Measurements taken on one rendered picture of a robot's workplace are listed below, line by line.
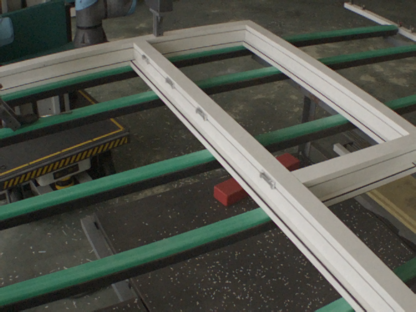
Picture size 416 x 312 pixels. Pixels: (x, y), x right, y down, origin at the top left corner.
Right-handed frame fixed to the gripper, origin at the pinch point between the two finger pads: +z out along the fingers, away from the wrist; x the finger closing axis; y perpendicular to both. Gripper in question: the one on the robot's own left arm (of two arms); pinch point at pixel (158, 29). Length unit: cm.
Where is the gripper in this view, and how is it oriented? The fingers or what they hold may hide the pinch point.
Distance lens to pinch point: 173.4
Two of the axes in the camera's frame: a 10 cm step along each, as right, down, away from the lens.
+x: -4.6, -5.1, 7.2
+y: 8.9, -2.4, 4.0
